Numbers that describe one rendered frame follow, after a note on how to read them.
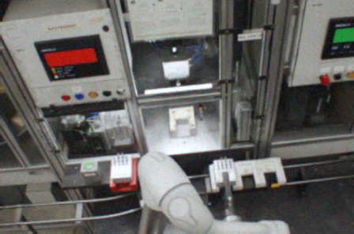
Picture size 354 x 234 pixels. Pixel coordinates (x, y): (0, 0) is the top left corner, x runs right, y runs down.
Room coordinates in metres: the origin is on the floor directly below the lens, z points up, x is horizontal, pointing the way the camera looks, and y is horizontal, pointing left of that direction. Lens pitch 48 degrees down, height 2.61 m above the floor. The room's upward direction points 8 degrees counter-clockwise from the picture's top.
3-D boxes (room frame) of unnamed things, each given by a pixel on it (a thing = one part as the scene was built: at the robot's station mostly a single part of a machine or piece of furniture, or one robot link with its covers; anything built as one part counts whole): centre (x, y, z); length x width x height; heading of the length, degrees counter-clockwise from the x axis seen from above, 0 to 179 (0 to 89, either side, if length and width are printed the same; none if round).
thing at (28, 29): (1.30, 0.38, 1.60); 0.42 x 0.29 x 0.46; 88
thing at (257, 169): (1.03, -0.32, 0.84); 0.36 x 0.14 x 0.10; 88
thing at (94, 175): (1.10, 0.44, 0.97); 0.08 x 0.08 x 0.12; 88
